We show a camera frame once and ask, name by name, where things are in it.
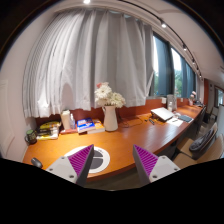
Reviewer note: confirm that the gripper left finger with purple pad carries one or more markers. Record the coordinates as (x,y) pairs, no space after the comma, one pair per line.
(62,168)

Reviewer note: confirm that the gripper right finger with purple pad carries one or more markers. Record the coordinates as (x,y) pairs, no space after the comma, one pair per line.
(151,167)

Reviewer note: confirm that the round white grey mouse pad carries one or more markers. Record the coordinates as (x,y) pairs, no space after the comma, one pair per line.
(99,159)

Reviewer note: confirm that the dark grey computer mouse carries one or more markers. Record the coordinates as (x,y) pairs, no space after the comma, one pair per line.
(36,163)

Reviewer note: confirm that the clear plastic bottle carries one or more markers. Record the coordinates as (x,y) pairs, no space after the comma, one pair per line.
(72,122)

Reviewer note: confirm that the blue white book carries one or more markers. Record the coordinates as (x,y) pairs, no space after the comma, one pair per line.
(85,125)

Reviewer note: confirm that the yellow black book stack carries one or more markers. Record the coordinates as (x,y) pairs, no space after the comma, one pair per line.
(48,131)

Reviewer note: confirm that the orange book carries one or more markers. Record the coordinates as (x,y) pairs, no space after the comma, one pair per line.
(99,127)

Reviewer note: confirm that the white paper sheet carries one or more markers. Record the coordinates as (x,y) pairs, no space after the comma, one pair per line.
(175,121)

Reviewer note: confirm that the grey office chair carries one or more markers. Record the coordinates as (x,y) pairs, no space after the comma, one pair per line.
(196,148)

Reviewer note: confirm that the white tissue roll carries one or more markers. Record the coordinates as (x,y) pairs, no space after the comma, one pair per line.
(65,118)

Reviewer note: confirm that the white ceramic vase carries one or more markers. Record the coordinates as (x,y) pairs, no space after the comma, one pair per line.
(110,118)

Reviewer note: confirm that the dark tablet on desk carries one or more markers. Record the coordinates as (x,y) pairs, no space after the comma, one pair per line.
(185,118)

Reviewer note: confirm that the white appliance on desk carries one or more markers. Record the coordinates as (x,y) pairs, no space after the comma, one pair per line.
(171,102)

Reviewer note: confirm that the white flower bouquet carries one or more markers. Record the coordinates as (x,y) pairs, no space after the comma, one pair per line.
(104,96)

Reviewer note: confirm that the pink flowers far vase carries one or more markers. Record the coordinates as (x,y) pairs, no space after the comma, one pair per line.
(192,98)

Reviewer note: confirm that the white curtain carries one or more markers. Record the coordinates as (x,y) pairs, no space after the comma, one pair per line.
(81,48)

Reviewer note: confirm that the ceiling track light rail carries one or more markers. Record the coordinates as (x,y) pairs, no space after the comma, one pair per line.
(165,25)

